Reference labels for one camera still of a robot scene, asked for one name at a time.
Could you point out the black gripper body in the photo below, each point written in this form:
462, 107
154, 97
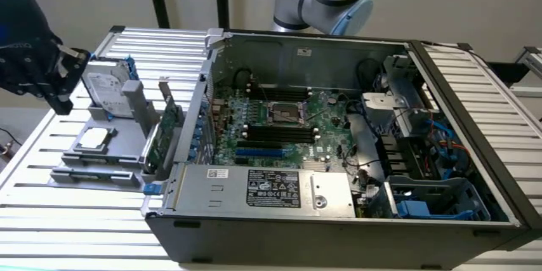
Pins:
25, 64

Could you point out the short black expansion slot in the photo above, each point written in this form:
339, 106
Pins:
246, 160

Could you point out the black RAM slot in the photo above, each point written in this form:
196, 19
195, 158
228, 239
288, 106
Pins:
279, 131
279, 92
279, 136
279, 140
279, 96
279, 99
279, 127
279, 89

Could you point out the long black expansion slot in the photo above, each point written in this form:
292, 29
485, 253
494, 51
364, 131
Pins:
258, 145

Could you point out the long blue expansion slot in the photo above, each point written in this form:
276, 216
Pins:
259, 153

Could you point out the silver hard disk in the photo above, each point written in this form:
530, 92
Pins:
105, 83

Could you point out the silver CPU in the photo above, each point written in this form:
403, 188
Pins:
96, 137

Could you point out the grey parts rack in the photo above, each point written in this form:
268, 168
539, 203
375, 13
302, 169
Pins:
127, 144

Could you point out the green graphics card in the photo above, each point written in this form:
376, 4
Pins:
163, 137

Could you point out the grey case corner latch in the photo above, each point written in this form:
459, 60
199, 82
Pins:
216, 37

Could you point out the blue case latch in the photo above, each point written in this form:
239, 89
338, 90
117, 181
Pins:
154, 188

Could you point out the white barcode sticker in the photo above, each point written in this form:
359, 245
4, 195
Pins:
218, 174

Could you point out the silver power supply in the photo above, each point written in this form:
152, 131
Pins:
220, 195

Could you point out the CPU socket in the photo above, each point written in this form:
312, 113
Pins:
286, 113

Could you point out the black power supply label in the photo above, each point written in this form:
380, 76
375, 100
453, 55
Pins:
271, 188

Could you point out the silver chipset heatsink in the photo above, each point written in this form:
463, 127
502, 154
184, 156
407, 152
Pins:
315, 165

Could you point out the green motherboard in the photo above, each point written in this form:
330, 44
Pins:
330, 144

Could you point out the silver disk bay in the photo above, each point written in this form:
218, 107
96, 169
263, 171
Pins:
395, 99

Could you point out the open black PC case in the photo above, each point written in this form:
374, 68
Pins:
338, 239

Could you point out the blue plastic disk bay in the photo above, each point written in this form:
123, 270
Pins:
441, 195

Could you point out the aluminium side table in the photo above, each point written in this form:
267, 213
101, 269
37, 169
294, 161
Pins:
527, 71

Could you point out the small case wall sticker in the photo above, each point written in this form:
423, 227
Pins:
303, 51

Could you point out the black table bracket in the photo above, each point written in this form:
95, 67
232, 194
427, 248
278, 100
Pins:
506, 71

